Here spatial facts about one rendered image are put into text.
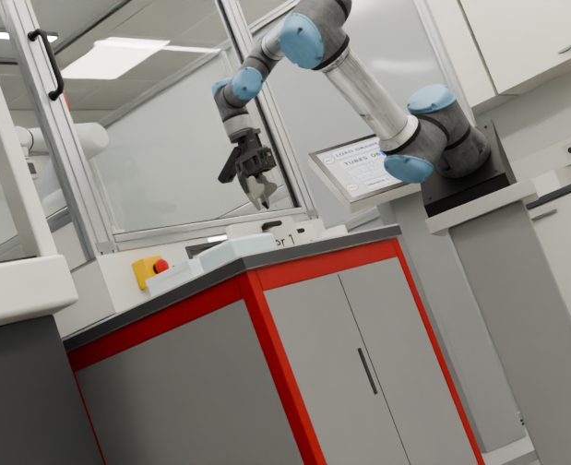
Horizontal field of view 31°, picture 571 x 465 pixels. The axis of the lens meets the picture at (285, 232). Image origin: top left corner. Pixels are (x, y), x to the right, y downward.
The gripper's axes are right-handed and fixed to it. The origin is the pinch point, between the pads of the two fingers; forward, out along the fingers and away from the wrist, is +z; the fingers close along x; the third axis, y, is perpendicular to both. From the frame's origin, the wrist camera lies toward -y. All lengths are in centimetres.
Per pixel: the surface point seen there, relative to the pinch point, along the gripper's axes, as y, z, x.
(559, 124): -34, -32, 361
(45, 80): -18, -44, -43
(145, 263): -12.9, 7.1, -36.5
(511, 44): -31, -79, 325
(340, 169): -16, -13, 74
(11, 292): 8, 12, -97
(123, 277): -17.3, 8.6, -40.8
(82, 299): -27, 10, -47
